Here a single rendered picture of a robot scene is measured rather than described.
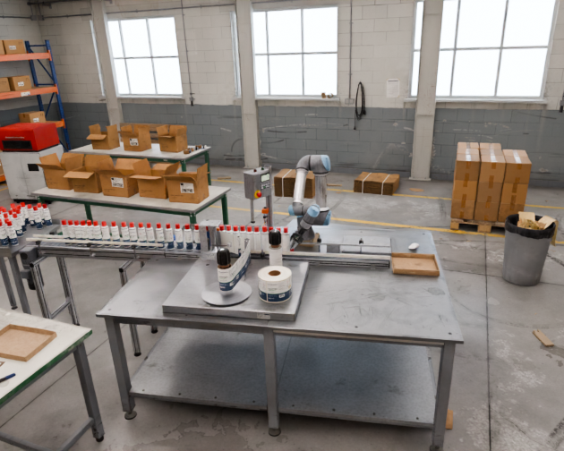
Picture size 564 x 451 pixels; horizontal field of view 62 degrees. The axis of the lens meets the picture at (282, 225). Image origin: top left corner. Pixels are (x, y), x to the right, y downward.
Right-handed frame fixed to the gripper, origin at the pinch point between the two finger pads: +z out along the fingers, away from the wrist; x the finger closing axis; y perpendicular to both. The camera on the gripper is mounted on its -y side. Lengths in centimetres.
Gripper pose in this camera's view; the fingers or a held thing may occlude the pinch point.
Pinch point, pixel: (291, 247)
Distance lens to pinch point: 335.0
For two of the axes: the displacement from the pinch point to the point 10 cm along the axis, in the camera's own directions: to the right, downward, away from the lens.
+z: -4.6, 7.9, 4.1
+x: 8.7, 4.9, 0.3
